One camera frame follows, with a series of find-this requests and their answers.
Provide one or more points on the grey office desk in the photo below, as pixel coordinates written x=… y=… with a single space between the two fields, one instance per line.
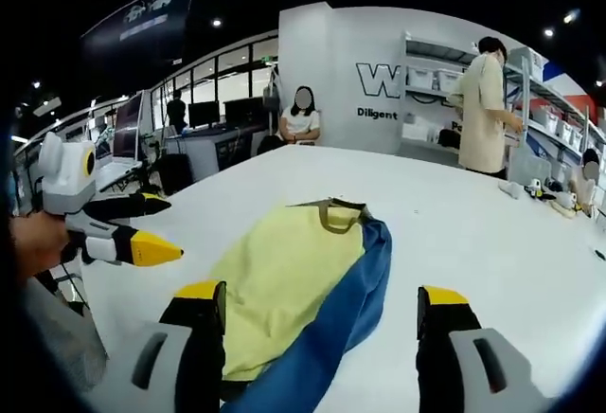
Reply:
x=208 y=152

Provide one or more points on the black computer monitor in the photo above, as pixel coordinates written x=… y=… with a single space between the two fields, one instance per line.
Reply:
x=203 y=114
x=244 y=110

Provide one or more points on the row of white storage boxes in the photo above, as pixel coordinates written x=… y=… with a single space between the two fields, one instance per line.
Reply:
x=447 y=79

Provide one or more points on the small clutter of desk items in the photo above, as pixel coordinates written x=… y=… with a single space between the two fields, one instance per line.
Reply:
x=551 y=195

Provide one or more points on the yellow and blue bag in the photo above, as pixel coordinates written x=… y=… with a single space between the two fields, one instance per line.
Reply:
x=289 y=280

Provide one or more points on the metal storage shelf rack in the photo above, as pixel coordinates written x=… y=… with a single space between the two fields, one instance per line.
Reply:
x=544 y=100

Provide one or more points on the silver-framed monitor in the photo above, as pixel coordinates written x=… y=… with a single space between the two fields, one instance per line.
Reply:
x=128 y=131

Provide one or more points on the person's left hand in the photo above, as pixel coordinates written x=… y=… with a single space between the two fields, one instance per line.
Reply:
x=35 y=245

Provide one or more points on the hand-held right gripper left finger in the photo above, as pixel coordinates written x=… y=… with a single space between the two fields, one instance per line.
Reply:
x=165 y=365

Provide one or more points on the black pen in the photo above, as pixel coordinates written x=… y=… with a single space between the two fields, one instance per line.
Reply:
x=600 y=254

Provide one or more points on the round ceiling light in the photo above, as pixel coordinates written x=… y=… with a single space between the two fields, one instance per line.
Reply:
x=216 y=22
x=548 y=32
x=571 y=16

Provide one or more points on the white cloth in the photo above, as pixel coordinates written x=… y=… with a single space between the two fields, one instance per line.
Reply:
x=510 y=189

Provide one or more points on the black office chair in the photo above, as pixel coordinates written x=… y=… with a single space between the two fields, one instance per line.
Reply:
x=174 y=174

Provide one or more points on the hanging dark display screen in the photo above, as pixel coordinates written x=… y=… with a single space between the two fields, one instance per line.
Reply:
x=137 y=22

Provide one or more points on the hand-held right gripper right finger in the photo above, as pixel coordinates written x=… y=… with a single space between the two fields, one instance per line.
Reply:
x=473 y=365

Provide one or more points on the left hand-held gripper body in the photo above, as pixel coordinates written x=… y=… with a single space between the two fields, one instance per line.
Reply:
x=61 y=181

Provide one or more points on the person's grey clothing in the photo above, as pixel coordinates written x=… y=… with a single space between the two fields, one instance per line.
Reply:
x=61 y=332

